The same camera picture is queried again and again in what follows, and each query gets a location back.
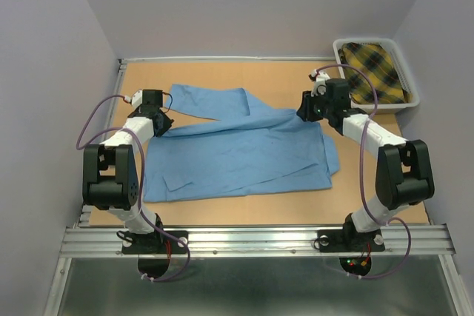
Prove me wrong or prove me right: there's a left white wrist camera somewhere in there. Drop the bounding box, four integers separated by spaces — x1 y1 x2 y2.
123 90 143 109

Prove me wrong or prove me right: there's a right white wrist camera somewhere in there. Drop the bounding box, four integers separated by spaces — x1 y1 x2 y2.
309 69 330 96

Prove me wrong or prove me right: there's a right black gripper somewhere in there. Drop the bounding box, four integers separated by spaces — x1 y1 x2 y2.
295 87 333 122

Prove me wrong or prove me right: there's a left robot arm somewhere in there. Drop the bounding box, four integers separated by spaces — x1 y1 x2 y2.
76 90 173 252

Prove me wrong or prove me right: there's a yellow plaid shirt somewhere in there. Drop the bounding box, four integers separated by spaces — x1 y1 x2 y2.
338 42 411 105

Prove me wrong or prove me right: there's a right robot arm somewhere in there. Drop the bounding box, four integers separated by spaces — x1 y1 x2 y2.
297 75 435 249

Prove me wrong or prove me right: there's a light blue long sleeve shirt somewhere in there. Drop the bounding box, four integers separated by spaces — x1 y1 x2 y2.
144 84 340 203

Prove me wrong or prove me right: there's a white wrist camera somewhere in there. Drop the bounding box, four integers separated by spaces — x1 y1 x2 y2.
309 69 330 96
123 90 143 109

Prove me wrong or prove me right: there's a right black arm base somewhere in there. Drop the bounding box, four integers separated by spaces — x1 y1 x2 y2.
314 229 385 253

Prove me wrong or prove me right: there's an aluminium mounting rail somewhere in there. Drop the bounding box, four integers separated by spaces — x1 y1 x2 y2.
59 224 455 258

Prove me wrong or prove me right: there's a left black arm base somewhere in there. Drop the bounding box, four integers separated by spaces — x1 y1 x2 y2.
116 230 188 255

